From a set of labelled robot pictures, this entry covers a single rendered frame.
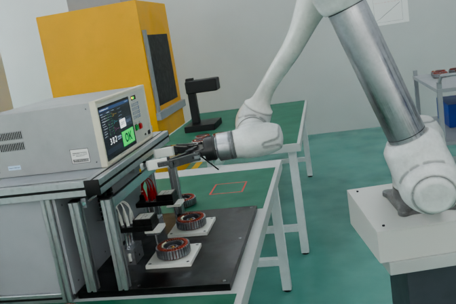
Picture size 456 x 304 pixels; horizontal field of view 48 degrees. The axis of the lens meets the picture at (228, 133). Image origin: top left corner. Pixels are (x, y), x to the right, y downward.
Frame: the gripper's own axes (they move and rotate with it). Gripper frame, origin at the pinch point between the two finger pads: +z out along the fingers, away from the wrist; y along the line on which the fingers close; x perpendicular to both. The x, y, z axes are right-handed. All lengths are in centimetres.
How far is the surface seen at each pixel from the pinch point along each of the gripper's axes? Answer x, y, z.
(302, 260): -120, 139, -45
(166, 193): -19.0, 19.8, 3.2
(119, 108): 17.0, 9.0, 9.7
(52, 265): -21.4, -19.4, 33.0
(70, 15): 67, 373, 135
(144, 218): -17.6, -4.1, 6.9
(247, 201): -39, 49, -24
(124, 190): -5.8, -8.5, 9.5
